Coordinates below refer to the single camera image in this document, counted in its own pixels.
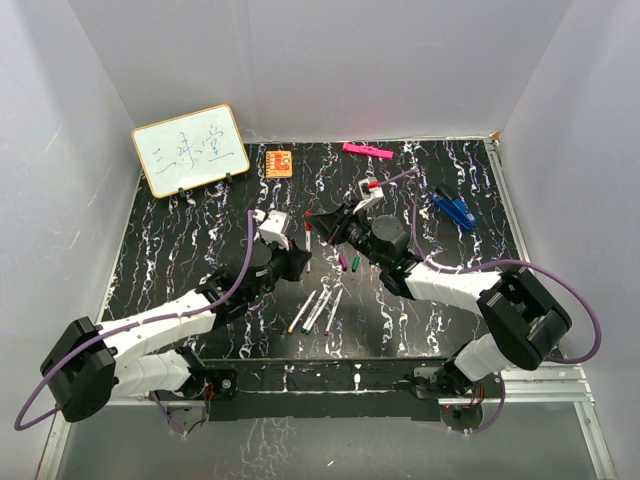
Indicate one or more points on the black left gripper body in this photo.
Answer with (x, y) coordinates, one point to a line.
(283, 262)

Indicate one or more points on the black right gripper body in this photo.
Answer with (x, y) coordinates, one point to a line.
(352, 229)

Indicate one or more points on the red pen cap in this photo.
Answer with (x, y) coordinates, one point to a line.
(307, 224)

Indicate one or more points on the white red marker pen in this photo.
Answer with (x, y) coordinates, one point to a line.
(308, 245)

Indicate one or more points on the white yellow marker pen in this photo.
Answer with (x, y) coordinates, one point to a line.
(301, 312)

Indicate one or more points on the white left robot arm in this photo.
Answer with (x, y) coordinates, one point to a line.
(91, 364)

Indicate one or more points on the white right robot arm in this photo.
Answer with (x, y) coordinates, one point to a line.
(524, 320)

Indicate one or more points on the green pen cap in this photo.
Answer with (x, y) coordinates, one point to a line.
(355, 263)

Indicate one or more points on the magenta pen cap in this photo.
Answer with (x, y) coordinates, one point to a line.
(343, 262)

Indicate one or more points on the white green marker pen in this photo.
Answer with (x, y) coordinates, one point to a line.
(320, 310)

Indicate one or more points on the white blue marker pen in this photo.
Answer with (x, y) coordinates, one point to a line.
(314, 310)

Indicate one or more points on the white magenta marker pen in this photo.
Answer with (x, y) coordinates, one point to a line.
(333, 312)

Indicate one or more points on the blue stapler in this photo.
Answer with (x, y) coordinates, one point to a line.
(452, 205)

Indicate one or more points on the yellow framed whiteboard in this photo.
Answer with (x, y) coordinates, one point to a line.
(191, 150)

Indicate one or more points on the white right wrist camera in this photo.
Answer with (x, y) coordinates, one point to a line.
(371, 194)

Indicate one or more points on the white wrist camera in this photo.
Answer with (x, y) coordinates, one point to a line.
(371, 194)
(272, 227)

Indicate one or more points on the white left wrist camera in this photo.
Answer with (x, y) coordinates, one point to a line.
(272, 227)

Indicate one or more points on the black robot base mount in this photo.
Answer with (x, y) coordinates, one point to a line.
(229, 390)

